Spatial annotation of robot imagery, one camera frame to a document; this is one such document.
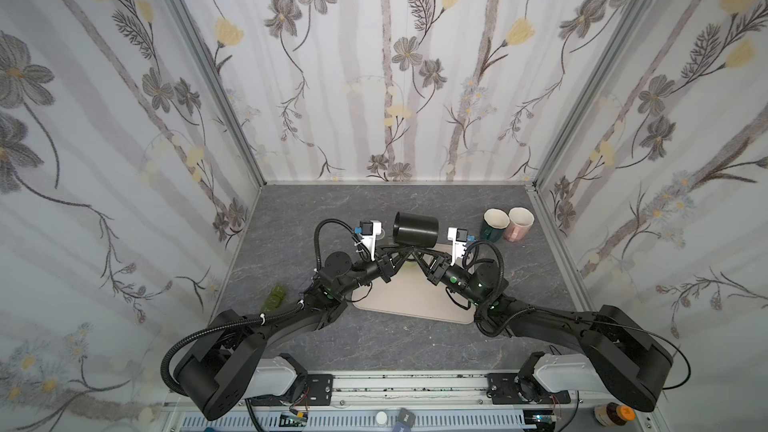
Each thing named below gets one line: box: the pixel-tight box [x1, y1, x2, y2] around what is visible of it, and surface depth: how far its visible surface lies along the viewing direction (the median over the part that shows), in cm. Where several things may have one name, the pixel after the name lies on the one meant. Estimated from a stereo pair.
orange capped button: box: [594, 402, 637, 427], surface depth 66 cm
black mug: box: [393, 211, 439, 248], surface depth 70 cm
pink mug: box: [504, 207, 535, 243], surface depth 98 cm
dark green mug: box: [480, 207, 511, 243], surface depth 100 cm
